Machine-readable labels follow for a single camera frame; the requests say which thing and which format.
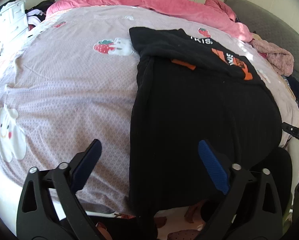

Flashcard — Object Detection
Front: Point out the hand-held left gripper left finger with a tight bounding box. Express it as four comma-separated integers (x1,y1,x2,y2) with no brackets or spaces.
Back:
16,139,102,240

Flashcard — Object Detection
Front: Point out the dark clothes pile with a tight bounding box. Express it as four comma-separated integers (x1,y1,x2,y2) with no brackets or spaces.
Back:
26,0,56,27

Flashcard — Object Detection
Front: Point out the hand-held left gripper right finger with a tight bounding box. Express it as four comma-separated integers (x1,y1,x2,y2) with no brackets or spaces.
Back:
198,140,282,240

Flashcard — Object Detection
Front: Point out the lilac printed bedsheet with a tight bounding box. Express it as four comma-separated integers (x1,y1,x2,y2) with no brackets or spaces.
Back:
0,4,298,217

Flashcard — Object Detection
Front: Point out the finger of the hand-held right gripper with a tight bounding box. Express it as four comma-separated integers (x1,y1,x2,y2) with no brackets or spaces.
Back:
281,122,299,138

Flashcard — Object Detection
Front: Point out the pink quilt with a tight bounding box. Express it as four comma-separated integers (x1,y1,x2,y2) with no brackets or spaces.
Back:
46,0,253,42

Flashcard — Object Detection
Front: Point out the pink fluffy garment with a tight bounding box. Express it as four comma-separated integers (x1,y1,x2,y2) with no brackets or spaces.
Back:
251,39,295,77

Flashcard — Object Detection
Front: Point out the white dresser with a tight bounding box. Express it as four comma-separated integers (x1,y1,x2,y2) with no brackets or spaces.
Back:
0,0,29,55

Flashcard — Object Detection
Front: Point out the black sweater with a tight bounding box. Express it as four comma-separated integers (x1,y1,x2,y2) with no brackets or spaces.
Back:
128,26,283,232

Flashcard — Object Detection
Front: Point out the grey quilted headboard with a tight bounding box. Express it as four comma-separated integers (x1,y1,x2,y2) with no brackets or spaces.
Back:
224,0,299,96

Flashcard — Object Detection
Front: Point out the navy garment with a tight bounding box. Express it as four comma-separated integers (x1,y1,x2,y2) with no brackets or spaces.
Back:
282,75,299,111

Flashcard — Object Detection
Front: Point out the person's printed pajamas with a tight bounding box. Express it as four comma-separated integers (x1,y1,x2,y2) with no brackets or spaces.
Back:
95,200,215,240

